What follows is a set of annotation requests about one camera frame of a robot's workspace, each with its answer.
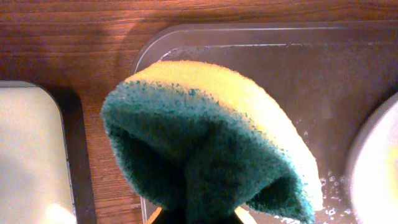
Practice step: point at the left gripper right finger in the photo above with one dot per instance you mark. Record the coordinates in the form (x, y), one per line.
(230, 219)

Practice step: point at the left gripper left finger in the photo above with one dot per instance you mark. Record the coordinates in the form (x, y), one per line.
(161, 216)

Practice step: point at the green yellow sponge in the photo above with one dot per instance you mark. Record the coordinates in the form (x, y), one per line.
(203, 139)

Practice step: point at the grey plate yellow stain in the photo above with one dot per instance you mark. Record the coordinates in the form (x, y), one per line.
(372, 167)

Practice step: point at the black sponge tray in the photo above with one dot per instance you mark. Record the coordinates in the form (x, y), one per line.
(45, 173)

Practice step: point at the dark serving tray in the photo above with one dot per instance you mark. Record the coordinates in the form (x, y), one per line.
(327, 76)

